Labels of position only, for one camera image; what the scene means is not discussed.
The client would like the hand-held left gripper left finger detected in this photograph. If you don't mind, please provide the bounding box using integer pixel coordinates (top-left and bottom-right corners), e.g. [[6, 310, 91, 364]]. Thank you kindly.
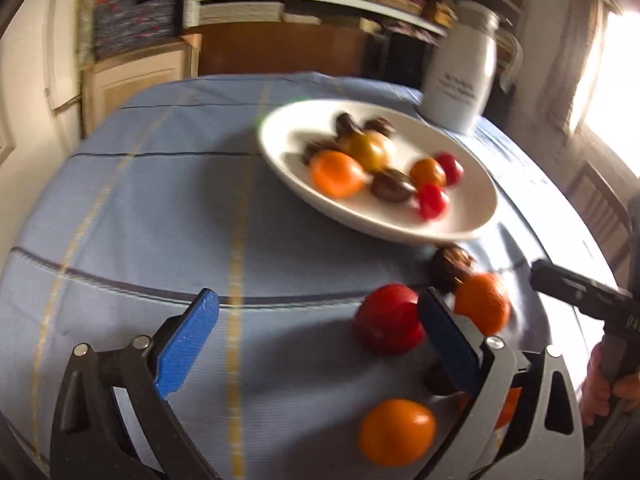
[[49, 288, 221, 480]]

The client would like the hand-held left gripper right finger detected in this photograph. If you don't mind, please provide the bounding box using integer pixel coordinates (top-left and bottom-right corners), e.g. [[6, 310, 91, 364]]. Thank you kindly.
[[410, 287, 583, 480]]

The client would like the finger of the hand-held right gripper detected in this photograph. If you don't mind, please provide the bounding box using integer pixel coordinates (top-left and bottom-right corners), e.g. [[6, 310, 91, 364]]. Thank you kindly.
[[530, 259, 608, 318]]

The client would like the orange mandarin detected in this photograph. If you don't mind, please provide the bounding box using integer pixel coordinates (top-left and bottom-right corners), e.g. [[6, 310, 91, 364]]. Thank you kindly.
[[452, 272, 512, 336]]

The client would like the large red tomato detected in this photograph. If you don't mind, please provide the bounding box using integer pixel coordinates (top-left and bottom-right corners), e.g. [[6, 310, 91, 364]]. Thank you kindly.
[[352, 284, 426, 356]]

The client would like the dark brown tomato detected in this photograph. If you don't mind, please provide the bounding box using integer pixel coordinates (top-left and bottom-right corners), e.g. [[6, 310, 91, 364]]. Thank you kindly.
[[431, 246, 478, 293], [370, 168, 417, 204]]

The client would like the red cherry tomato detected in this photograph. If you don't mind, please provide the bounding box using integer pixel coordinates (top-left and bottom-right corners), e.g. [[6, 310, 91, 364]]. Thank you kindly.
[[416, 183, 451, 222]]

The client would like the small yellow tomato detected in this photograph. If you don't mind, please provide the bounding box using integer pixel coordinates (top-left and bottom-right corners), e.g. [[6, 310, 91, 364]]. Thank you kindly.
[[409, 157, 447, 190]]

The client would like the large orange tomato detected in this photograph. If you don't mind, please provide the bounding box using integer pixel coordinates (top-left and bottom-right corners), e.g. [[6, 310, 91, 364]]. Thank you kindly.
[[309, 150, 367, 199]]

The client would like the dark water chestnut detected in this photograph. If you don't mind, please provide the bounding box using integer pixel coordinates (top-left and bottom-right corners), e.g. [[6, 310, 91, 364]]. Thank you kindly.
[[364, 117, 397, 140], [301, 138, 341, 166], [335, 112, 362, 137]]

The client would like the white oval plate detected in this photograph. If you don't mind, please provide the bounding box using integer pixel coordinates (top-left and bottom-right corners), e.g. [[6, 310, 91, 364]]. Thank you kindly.
[[257, 99, 500, 246]]

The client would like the person's right hand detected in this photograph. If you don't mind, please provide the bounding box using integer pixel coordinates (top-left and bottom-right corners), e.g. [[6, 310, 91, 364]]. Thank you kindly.
[[580, 345, 640, 426]]

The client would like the dark wooden chair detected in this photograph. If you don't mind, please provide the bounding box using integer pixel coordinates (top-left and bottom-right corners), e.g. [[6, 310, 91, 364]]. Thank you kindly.
[[569, 160, 637, 273]]

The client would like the blue checked tablecloth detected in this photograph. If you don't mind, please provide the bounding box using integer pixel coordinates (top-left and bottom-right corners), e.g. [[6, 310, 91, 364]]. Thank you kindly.
[[0, 71, 621, 480]]

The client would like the bright window with grille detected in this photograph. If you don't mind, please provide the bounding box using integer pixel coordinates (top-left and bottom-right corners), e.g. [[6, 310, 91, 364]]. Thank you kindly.
[[564, 0, 640, 183]]

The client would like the white ceramic jug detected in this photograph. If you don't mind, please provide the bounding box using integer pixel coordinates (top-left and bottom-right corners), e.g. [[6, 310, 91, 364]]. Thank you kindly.
[[419, 1, 516, 136]]

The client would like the brown wooden board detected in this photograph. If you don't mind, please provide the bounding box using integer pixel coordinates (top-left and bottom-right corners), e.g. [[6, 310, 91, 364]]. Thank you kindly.
[[197, 22, 391, 81]]

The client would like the stack of patterned fabric boxes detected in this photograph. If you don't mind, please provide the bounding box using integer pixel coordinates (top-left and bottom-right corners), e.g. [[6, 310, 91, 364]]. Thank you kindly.
[[92, 0, 184, 61]]

